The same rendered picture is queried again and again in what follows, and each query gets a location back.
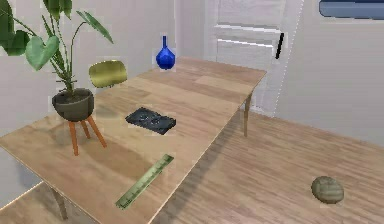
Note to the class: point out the green ruler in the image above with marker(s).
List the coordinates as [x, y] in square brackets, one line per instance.
[144, 182]

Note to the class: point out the green house plant in pot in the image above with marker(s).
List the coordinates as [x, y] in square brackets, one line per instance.
[71, 103]

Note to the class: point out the white room door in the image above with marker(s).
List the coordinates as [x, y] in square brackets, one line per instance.
[250, 50]

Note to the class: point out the light wooden table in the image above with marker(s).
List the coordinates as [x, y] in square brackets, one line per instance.
[200, 96]

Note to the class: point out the black flat remote control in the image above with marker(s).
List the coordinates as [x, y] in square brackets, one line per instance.
[150, 120]

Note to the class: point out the olive green chair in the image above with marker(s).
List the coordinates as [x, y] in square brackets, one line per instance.
[107, 73]

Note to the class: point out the blue glass vase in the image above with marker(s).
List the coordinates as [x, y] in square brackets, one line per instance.
[165, 57]

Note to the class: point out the olive round ball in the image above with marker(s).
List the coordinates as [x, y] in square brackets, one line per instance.
[327, 189]

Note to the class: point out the blue framed picture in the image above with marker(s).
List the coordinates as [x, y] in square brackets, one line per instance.
[351, 9]

